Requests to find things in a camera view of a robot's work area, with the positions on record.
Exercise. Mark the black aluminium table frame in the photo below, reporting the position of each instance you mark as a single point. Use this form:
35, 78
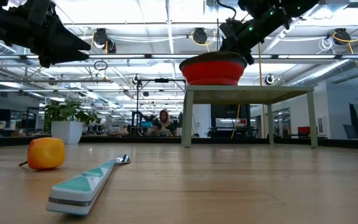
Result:
135, 140

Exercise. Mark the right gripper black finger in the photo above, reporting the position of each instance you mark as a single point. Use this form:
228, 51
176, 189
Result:
249, 58

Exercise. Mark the black gantry stand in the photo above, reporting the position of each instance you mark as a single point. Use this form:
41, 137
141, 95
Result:
162, 80

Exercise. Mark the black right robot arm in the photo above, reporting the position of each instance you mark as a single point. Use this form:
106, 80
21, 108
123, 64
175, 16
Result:
278, 12

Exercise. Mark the red collapsible bowl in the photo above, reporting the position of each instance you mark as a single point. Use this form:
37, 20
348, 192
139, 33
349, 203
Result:
213, 73

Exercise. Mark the small orange pear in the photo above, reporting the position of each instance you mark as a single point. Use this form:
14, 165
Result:
45, 154

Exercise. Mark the pale green perforated metal shelf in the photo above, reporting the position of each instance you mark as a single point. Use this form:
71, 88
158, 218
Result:
244, 95

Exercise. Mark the green plant in white pot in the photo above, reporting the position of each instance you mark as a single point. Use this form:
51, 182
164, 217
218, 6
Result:
67, 132

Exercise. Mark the person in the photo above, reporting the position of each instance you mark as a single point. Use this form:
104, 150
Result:
164, 119

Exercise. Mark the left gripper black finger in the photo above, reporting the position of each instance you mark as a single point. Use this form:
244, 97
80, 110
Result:
64, 58
67, 40

